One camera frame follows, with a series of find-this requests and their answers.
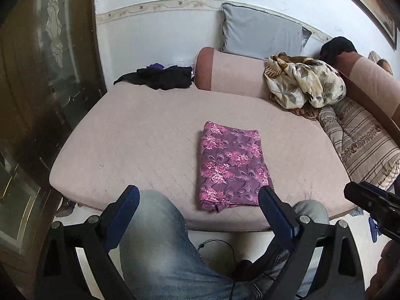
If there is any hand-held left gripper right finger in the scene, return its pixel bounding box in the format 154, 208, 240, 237
258, 187, 366, 300

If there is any person's left leg in jeans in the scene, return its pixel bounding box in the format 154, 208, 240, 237
119, 189, 263, 300

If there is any pink bolster cushion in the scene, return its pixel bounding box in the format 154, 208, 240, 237
194, 47, 276, 101

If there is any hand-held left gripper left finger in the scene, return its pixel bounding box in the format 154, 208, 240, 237
34, 185, 140, 300

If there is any grey slipper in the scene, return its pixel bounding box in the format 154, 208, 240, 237
55, 199, 77, 218

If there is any black garment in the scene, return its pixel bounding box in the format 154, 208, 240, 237
320, 36, 358, 68

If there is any beige floral blanket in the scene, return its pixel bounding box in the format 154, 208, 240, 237
264, 53, 347, 119

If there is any pink sofa bed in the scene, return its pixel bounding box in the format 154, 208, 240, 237
49, 83, 358, 232

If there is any person's right leg in jeans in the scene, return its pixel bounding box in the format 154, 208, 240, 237
259, 199, 329, 300

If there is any black cable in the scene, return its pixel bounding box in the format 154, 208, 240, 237
197, 239, 238, 300

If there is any black cloth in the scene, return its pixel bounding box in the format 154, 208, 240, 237
113, 65, 193, 91

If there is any striped patterned pillow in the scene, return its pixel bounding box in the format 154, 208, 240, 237
317, 97, 400, 191

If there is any framed wall picture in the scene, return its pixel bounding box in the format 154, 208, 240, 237
323, 0, 400, 51

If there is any purple floral garment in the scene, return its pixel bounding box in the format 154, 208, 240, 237
196, 121, 274, 214

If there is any person's right forearm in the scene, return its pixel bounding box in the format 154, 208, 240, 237
365, 240, 400, 300

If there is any blue slipper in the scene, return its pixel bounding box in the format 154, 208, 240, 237
368, 216, 380, 236

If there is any wooden glass door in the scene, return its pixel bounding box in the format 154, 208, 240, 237
0, 0, 108, 300

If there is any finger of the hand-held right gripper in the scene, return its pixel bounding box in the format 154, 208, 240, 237
370, 212, 400, 241
344, 181, 400, 217

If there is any grey pillow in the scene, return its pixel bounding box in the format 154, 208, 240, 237
220, 2, 313, 61

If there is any brown and pink bolster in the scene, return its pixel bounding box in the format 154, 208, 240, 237
331, 51, 400, 126

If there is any person's leg in jeans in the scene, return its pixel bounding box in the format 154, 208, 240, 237
119, 189, 263, 300
259, 199, 329, 300

